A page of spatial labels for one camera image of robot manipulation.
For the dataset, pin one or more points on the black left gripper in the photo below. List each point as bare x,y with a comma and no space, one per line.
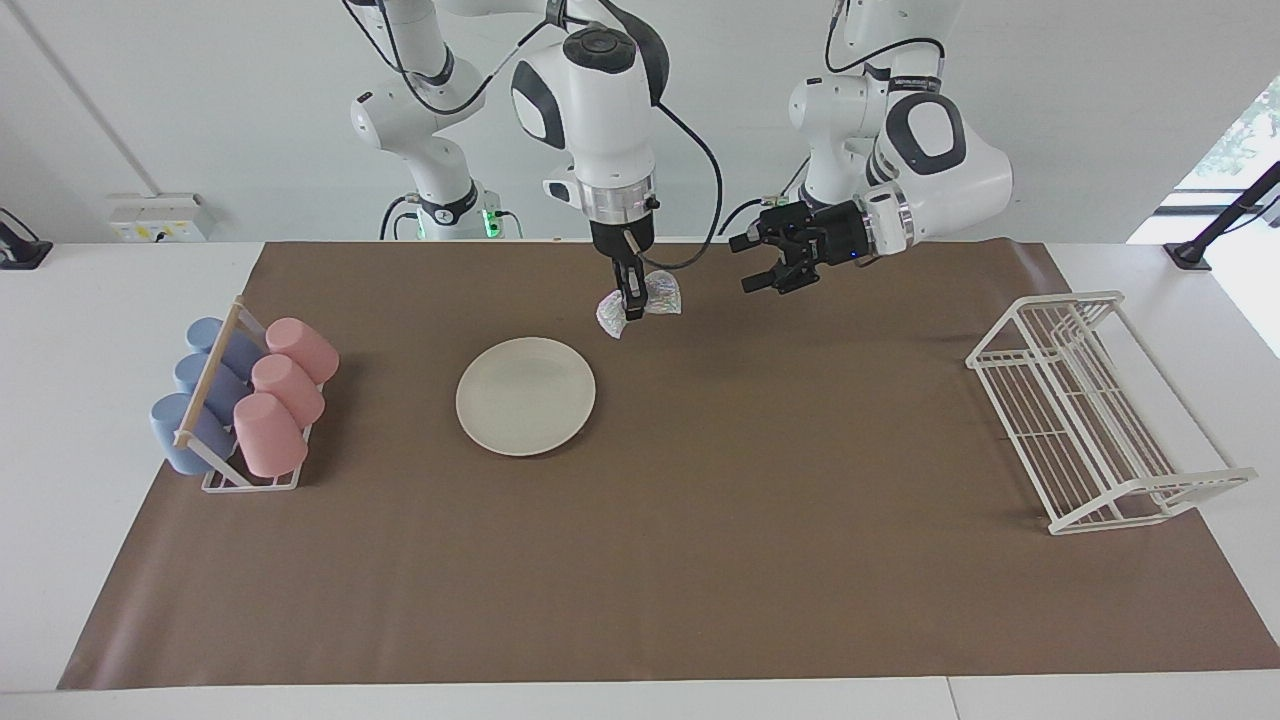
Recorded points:
830,235

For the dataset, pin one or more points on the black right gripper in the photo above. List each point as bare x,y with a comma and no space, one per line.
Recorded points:
622,238

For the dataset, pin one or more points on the shiny silver foil bag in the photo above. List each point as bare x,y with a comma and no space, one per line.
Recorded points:
663,298

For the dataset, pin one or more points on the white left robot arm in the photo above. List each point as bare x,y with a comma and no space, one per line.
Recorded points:
960,170

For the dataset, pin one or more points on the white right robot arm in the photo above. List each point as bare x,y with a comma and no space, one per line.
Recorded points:
600,130

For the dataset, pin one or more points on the cream round plate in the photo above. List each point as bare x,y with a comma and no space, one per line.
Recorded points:
525,397

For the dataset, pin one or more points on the brown table mat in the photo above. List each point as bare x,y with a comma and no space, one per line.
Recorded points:
700,560

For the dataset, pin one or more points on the pink plastic cup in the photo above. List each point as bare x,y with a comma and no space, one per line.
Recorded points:
305,345
290,388
268,435

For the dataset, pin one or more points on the black clamp stand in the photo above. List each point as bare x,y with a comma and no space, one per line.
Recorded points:
1190,252

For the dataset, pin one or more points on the blue plastic cup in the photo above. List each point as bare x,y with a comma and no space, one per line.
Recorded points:
192,370
168,425
205,333

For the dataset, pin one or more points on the white cup holder rack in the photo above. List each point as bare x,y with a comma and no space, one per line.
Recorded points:
210,375

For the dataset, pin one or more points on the white wall socket box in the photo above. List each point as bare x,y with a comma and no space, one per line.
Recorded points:
160,215

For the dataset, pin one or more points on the black table mount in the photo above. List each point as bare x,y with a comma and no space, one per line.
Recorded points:
20,255

